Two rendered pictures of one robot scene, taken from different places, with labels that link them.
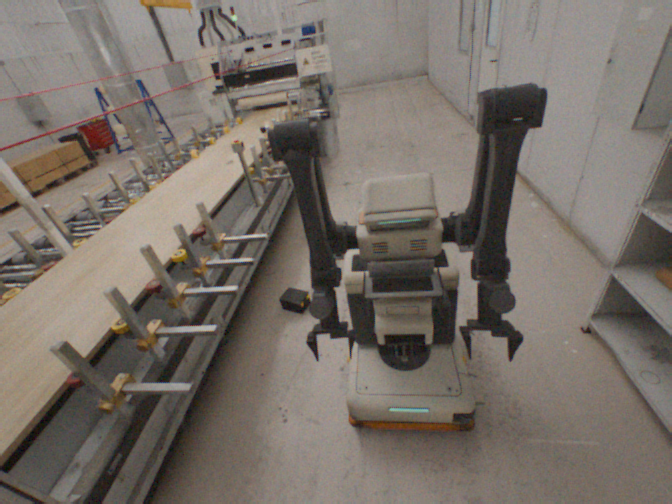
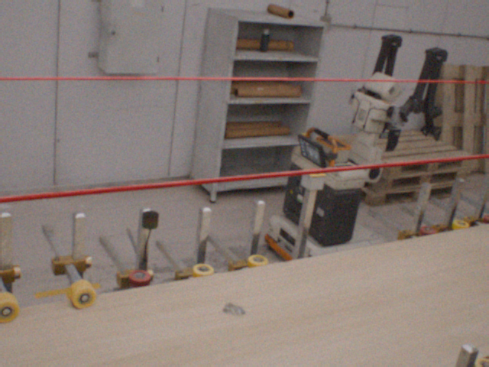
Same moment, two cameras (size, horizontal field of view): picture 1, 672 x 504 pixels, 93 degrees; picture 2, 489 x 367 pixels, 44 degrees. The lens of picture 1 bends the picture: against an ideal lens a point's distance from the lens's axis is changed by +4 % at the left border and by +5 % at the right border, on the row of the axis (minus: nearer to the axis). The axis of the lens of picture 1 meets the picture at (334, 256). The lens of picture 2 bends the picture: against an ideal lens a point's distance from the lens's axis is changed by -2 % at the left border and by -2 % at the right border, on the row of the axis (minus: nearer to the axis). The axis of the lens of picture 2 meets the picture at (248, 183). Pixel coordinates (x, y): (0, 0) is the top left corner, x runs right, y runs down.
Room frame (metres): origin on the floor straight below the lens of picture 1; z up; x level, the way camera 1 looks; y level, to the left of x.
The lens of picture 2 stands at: (4.42, 2.05, 2.10)
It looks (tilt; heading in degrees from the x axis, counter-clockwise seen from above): 22 degrees down; 224
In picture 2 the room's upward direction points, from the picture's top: 8 degrees clockwise
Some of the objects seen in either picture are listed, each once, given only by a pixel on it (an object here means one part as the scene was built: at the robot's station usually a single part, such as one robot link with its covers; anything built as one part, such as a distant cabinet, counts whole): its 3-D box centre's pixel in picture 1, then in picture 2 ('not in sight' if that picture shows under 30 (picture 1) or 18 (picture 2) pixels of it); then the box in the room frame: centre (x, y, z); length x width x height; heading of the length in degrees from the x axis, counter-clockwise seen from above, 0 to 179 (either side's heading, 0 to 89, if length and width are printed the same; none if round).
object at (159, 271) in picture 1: (169, 286); (480, 208); (1.24, 0.80, 0.91); 0.04 x 0.04 x 0.48; 78
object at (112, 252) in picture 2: not in sight; (120, 264); (3.21, 0.25, 0.84); 0.43 x 0.03 x 0.04; 78
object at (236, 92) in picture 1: (281, 100); not in sight; (5.89, 0.35, 0.95); 1.65 x 0.70 x 1.90; 78
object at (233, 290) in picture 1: (196, 292); (460, 215); (1.27, 0.70, 0.83); 0.43 x 0.03 x 0.04; 78
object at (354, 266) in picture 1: (399, 296); (326, 188); (1.20, -0.30, 0.59); 0.55 x 0.34 x 0.83; 77
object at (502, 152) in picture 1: (497, 197); (390, 66); (0.62, -0.39, 1.41); 0.11 x 0.06 x 0.43; 77
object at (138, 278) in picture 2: not in sight; (138, 287); (3.26, 0.45, 0.85); 0.08 x 0.08 x 0.11
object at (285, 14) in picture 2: not in sight; (280, 11); (0.62, -1.53, 1.59); 0.30 x 0.08 x 0.08; 78
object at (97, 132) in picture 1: (99, 137); not in sight; (9.80, 5.72, 0.41); 0.76 x 0.48 x 0.81; 175
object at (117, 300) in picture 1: (140, 330); not in sight; (1.00, 0.85, 0.89); 0.04 x 0.04 x 0.48; 78
